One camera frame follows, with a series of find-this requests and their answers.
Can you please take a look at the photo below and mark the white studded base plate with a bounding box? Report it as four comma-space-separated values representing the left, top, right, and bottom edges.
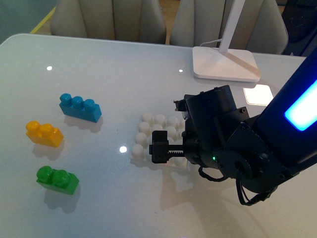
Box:
130, 112, 190, 172

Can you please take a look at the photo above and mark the beige right chair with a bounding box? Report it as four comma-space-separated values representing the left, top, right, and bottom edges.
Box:
169, 0, 288, 55

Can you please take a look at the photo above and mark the beige left chair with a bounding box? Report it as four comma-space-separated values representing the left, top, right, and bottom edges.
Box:
51, 0, 166, 44

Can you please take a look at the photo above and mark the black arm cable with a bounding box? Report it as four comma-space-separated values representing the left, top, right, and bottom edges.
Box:
197, 162, 278, 206

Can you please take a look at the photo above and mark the beige chair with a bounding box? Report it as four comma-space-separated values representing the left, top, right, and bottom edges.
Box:
169, 0, 288, 55
51, 0, 166, 44

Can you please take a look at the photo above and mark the green two-stud block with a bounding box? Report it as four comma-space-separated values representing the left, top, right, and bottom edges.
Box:
36, 166, 79, 195

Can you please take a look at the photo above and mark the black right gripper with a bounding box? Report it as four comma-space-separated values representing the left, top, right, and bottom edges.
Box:
149, 85, 249, 169

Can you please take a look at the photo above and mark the yellow two-stud block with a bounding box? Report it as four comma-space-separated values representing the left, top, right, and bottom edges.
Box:
25, 121, 64, 148

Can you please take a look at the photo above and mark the blue three-stud block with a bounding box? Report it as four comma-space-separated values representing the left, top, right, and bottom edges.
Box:
59, 93, 102, 123

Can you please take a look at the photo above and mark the white lamp cable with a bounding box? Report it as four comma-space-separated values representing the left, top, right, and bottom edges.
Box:
199, 38, 223, 47

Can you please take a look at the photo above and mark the white desk lamp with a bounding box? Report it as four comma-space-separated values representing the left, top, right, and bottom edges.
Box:
192, 0, 261, 82

